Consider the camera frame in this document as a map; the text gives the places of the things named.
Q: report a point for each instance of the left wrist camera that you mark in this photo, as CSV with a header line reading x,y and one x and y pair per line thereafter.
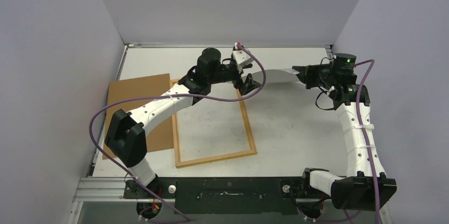
x,y
241,57

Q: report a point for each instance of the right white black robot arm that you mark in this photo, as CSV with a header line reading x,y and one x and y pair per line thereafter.
x,y
365,187

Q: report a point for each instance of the blue building photo print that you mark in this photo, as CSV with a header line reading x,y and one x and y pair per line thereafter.
x,y
287,75

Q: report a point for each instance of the yellow wooden picture frame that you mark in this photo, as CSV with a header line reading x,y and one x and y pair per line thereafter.
x,y
250,134

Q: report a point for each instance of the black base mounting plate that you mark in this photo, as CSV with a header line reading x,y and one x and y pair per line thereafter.
x,y
239,195

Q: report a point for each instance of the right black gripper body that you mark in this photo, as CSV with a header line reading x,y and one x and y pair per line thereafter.
x,y
306,76

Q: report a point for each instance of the aluminium front rail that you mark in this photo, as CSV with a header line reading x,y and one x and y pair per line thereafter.
x,y
107,189

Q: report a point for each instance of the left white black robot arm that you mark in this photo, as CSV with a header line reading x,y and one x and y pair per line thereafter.
x,y
127,131

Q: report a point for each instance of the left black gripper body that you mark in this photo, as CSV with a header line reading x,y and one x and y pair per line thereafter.
x,y
226,73

